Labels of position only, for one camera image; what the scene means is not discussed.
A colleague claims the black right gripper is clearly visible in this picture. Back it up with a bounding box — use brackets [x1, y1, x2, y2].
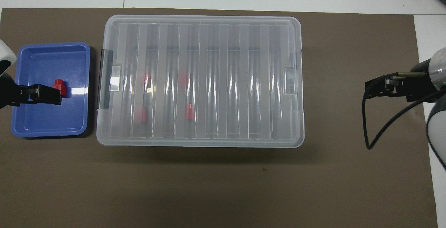
[365, 60, 438, 102]

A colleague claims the brown table mat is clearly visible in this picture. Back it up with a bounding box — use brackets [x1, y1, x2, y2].
[0, 8, 439, 228]

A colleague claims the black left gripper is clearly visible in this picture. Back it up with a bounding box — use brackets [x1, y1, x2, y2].
[0, 75, 62, 108]

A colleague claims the blue plastic tray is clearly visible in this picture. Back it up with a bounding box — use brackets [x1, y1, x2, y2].
[10, 42, 91, 138]

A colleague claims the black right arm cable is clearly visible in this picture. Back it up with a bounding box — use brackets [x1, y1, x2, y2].
[362, 73, 446, 150]

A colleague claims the clear ribbed plastic lid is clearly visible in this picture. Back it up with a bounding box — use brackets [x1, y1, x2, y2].
[96, 15, 305, 148]

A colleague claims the clear plastic storage box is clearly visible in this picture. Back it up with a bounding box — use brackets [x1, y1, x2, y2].
[97, 16, 303, 147]

